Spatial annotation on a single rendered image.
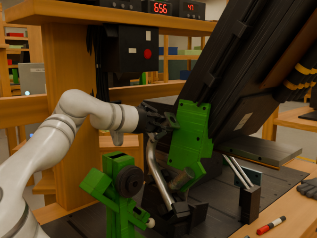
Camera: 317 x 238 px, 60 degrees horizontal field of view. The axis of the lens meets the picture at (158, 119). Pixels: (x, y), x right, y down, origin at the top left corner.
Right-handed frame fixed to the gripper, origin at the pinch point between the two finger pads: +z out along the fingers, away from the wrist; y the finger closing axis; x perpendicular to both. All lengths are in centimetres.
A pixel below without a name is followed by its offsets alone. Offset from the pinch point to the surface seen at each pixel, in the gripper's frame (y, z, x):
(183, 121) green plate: -1.8, 2.8, -4.6
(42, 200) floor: 65, 56, 221
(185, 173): -16.9, -1.1, -0.5
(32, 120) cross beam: 18.5, -27.0, 29.3
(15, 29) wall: 808, 209, 580
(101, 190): -17.7, -25.5, 4.4
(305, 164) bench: -16, 89, -4
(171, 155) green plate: -8.1, 2.8, 4.7
